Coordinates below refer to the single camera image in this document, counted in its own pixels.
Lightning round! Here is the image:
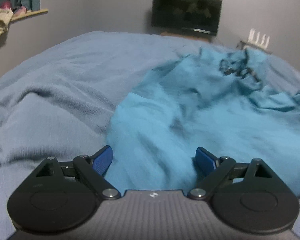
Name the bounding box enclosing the teal blue garment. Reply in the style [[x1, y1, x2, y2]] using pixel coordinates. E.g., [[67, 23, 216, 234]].
[[106, 49, 300, 196]]

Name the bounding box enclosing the small router shelf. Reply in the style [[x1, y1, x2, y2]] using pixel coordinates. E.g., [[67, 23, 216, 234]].
[[236, 40, 272, 55]]

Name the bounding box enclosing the white wifi router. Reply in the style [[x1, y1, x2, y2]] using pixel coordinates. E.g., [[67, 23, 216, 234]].
[[247, 28, 270, 50]]

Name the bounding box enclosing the wooden monitor desk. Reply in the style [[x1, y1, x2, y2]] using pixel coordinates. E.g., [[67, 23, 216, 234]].
[[160, 31, 211, 43]]

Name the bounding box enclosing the wooden window sill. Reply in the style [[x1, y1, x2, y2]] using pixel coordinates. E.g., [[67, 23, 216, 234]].
[[11, 9, 49, 22]]

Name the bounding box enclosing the pink item on sill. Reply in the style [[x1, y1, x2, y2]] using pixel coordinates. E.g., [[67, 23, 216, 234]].
[[0, 0, 27, 17]]

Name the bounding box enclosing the black flat screen monitor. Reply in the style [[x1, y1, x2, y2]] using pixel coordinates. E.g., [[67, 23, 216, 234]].
[[151, 0, 223, 36]]

